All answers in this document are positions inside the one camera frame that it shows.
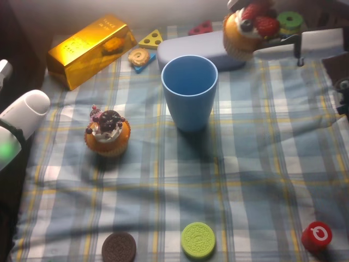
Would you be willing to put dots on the green sandwich cookie toy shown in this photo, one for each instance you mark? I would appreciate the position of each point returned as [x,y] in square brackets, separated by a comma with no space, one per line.
[198,240]

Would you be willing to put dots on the lilac glasses case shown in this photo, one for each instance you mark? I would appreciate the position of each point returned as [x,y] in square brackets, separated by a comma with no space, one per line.
[196,46]

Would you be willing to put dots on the yellow triangle block with holes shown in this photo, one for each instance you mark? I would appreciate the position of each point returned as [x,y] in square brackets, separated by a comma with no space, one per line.
[151,41]

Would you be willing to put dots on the swirl butter cookie toy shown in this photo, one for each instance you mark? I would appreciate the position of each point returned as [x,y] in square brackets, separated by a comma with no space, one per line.
[139,57]

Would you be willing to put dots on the chocolate topped toy cupcake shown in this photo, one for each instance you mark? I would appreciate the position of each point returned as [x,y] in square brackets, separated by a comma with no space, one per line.
[107,142]

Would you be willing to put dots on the brown sandwich cookie toy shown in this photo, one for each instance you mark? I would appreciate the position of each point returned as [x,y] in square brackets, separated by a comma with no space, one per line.
[118,248]

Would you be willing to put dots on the red cap with white print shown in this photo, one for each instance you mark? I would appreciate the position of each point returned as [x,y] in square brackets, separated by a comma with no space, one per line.
[316,236]

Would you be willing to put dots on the strawberry topped toy cupcake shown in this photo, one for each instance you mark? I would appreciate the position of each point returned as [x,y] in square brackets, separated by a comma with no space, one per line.
[240,38]

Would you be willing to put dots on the shiny gold bar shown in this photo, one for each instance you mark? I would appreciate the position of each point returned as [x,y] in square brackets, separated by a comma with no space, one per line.
[81,54]

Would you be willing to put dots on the blue plastic cup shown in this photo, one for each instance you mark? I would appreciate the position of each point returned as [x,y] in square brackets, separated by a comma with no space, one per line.
[188,106]

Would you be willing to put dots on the red triangle block with holes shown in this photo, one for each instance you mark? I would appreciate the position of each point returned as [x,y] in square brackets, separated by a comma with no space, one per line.
[201,29]

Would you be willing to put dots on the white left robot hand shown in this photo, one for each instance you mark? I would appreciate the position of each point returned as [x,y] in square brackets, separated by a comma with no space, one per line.
[5,71]

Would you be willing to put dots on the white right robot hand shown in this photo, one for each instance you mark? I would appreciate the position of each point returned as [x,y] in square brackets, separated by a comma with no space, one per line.
[324,41]

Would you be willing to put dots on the blue plaid cloth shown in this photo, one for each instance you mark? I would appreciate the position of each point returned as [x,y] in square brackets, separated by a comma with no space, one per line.
[218,177]

